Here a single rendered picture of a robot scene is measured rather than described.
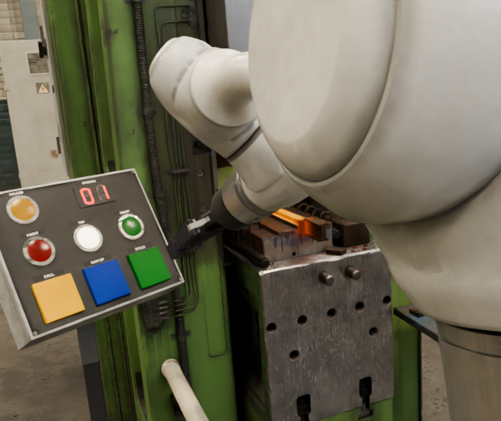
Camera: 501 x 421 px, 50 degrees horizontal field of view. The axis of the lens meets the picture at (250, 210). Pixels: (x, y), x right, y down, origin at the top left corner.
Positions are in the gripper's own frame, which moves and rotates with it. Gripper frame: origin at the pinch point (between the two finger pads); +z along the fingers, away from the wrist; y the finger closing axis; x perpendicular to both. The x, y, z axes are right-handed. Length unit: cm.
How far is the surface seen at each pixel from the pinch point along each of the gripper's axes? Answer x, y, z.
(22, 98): 304, 209, 441
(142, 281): -2.0, -3.0, 12.4
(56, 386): -9, 41, 198
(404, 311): -36, 72, 13
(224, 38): 43, 32, -6
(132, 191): 17.3, 3.8, 13.1
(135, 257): 3.0, -2.3, 12.4
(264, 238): -1.6, 35.9, 15.1
